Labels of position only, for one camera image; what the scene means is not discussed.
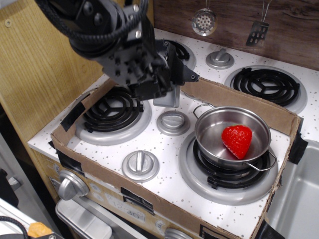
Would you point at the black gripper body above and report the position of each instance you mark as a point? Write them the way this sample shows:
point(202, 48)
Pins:
point(178, 72)

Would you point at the silver pepper shaker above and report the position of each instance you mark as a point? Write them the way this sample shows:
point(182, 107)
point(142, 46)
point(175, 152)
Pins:
point(171, 100)

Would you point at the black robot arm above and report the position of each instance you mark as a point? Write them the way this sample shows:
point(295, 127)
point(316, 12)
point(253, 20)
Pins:
point(122, 40)

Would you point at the back left black burner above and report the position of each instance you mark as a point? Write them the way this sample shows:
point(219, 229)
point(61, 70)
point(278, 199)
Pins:
point(183, 52)

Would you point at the black burner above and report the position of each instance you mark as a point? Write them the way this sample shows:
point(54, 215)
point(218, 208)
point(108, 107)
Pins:
point(116, 118)
point(226, 186)
point(183, 52)
point(270, 83)

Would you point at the middle silver stove knob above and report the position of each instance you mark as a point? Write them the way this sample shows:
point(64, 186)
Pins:
point(173, 123)

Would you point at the silver stove knob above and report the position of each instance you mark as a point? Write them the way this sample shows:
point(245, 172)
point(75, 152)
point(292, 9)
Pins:
point(220, 59)
point(173, 123)
point(140, 166)

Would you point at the back silver stove knob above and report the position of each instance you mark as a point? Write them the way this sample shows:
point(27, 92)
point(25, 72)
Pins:
point(220, 59)

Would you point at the hanging round metal strainer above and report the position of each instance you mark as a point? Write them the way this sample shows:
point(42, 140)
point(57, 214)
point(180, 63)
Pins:
point(204, 21)

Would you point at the small steel pot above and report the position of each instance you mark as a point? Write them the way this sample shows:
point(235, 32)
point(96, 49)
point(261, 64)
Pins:
point(211, 123)

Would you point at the front left black burner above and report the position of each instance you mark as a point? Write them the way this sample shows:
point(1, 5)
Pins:
point(116, 118)

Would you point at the red toy strawberry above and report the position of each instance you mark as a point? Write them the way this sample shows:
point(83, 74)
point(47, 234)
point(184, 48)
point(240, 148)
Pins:
point(237, 139)

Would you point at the hanging metal slotted spatula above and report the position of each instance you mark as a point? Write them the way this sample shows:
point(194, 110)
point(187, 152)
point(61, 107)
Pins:
point(259, 29)

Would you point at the front silver stove knob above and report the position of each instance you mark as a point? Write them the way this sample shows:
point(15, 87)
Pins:
point(140, 166)

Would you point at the back right black burner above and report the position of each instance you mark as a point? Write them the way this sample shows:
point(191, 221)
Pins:
point(270, 83)

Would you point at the front right black burner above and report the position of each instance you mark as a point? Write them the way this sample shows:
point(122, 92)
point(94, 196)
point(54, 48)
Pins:
point(226, 186)

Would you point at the silver oven dial knob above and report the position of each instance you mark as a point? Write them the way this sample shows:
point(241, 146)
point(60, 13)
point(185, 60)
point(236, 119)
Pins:
point(71, 186)

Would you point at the bottom silver oven knob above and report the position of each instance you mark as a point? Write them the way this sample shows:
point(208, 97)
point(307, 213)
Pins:
point(171, 233)

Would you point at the grey toy sink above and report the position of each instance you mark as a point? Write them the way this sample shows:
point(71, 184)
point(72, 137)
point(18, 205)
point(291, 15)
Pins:
point(294, 210)

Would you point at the orange object at bottom left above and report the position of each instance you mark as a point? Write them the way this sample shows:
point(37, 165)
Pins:
point(38, 229)

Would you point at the cardboard box frame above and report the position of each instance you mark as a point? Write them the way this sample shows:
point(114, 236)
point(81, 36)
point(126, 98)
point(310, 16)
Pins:
point(179, 195)

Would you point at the silver oven door handle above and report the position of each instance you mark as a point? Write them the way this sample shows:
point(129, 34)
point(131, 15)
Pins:
point(84, 223)

